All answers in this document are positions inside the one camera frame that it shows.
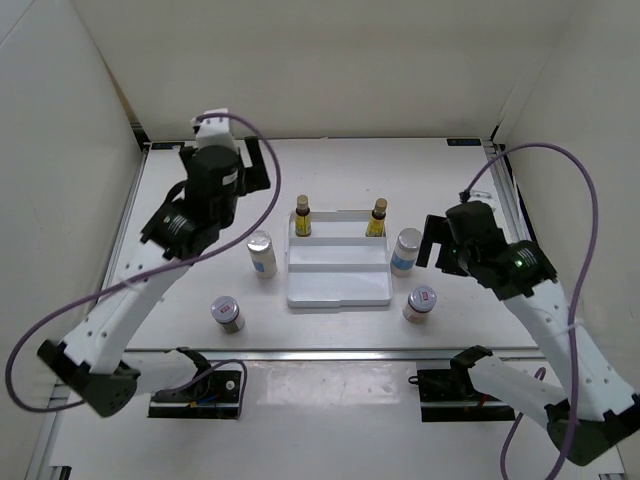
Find right short white-lid jar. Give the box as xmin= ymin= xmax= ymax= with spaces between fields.
xmin=402 ymin=285 xmax=437 ymax=324

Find left short white-lid jar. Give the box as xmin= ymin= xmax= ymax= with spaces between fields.
xmin=211 ymin=296 xmax=245 ymax=334

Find left blue corner label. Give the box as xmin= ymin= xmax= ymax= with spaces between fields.
xmin=150 ymin=141 xmax=185 ymax=151

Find short white-lid jar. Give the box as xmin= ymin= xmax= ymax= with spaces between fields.
xmin=402 ymin=285 xmax=437 ymax=324
xmin=211 ymin=296 xmax=245 ymax=334

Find aluminium right frame rail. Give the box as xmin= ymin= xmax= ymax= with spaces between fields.
xmin=490 ymin=156 xmax=536 ymax=241

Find aluminium frame rail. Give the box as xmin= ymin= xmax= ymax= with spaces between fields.
xmin=25 ymin=120 xmax=149 ymax=479
xmin=490 ymin=156 xmax=536 ymax=241

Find white tiered organizer tray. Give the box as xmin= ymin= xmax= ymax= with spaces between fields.
xmin=285 ymin=210 xmax=393 ymax=309

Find brown sauce bottle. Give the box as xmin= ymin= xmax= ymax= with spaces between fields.
xmin=365 ymin=198 xmax=388 ymax=237
xmin=295 ymin=194 xmax=311 ymax=237

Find aluminium left frame rail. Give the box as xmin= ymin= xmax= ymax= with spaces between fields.
xmin=25 ymin=120 xmax=149 ymax=479

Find left tall silver-lid jar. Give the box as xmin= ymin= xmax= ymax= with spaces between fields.
xmin=246 ymin=230 xmax=278 ymax=279

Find right blue corner label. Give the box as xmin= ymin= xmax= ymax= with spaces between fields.
xmin=446 ymin=138 xmax=482 ymax=147

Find aluminium front rail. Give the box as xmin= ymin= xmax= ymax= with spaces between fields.
xmin=125 ymin=347 xmax=544 ymax=362

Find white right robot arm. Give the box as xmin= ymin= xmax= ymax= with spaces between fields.
xmin=416 ymin=201 xmax=639 ymax=466

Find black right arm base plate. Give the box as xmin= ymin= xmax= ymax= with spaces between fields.
xmin=408 ymin=359 xmax=515 ymax=423

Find tall silver-lid jar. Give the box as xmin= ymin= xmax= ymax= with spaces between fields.
xmin=246 ymin=230 xmax=278 ymax=279
xmin=390 ymin=228 xmax=422 ymax=277

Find right tall silver-lid jar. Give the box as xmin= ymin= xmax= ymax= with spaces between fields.
xmin=390 ymin=228 xmax=422 ymax=277

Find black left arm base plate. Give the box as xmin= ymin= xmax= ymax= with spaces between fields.
xmin=147 ymin=360 xmax=248 ymax=420

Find blue corner label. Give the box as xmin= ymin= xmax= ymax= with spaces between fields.
xmin=446 ymin=138 xmax=482 ymax=147
xmin=150 ymin=141 xmax=185 ymax=151

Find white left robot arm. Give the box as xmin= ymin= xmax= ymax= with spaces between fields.
xmin=37 ymin=137 xmax=270 ymax=418

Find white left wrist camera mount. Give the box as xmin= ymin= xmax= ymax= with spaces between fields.
xmin=191 ymin=117 xmax=236 ymax=151

